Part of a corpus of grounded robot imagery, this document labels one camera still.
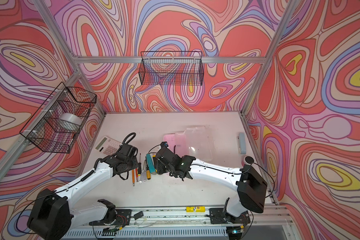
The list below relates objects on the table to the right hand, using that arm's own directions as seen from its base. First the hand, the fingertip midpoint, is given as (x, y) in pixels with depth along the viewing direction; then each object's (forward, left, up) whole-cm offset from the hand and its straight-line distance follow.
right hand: (160, 168), depth 78 cm
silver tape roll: (+19, +43, +21) cm, 51 cm away
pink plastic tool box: (+20, -20, -5) cm, 29 cm away
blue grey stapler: (+19, -51, -8) cm, 55 cm away
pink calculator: (+21, +38, -9) cm, 44 cm away
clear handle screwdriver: (+1, +11, -11) cm, 16 cm away
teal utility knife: (+7, +7, -11) cm, 15 cm away
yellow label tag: (-18, -18, -11) cm, 28 cm away
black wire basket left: (+14, +47, +22) cm, 54 cm away
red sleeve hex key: (0, +15, -11) cm, 19 cm away
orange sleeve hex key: (0, +17, -11) cm, 20 cm away
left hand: (+7, +15, -6) cm, 17 cm away
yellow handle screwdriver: (+2, +9, -10) cm, 14 cm away
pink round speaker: (+7, -51, -8) cm, 52 cm away
